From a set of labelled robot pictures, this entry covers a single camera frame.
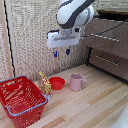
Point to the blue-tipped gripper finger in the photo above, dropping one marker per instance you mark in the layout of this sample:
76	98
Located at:
68	51
55	53

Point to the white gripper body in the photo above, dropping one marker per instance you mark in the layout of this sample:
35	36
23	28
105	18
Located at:
63	39

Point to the pink mug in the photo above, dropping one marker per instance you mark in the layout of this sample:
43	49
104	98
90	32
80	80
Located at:
76	82

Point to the red shopping basket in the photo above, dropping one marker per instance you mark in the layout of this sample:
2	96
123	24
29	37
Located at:
20	99

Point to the red plastic bowl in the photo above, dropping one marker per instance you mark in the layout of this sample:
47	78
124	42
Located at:
57	83

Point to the dark brown drawer cabinet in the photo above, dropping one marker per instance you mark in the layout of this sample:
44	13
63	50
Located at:
108	48

